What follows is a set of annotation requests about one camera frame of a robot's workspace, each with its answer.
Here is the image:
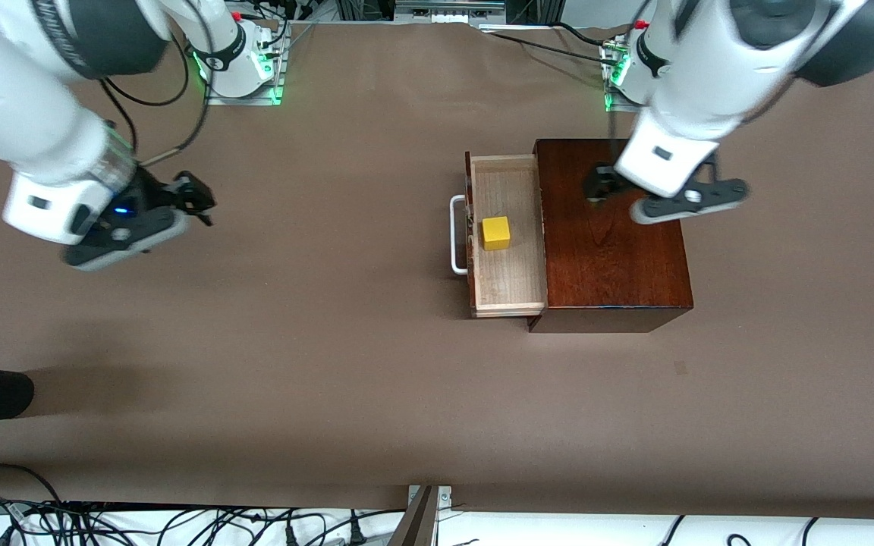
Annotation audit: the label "yellow cube block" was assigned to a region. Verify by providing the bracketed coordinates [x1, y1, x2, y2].
[480, 215, 512, 253]

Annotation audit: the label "dark brown wooden box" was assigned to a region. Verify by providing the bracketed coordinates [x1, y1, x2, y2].
[528, 138, 695, 334]

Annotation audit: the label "thin short black cable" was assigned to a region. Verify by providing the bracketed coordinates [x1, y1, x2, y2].
[102, 82, 140, 151]

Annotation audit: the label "long looping black cable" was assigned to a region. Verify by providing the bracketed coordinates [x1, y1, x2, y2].
[102, 38, 190, 108]

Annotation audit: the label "black cable to base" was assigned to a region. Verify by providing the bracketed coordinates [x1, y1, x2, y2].
[481, 27, 621, 66]

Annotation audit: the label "grey metal rail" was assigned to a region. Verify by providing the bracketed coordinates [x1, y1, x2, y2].
[394, 0, 508, 24]

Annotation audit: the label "tangled black cables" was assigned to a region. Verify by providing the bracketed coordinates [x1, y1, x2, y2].
[0, 494, 407, 546]

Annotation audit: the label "silver bracket with grey beam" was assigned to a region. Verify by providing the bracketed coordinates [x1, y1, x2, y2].
[387, 485, 454, 546]

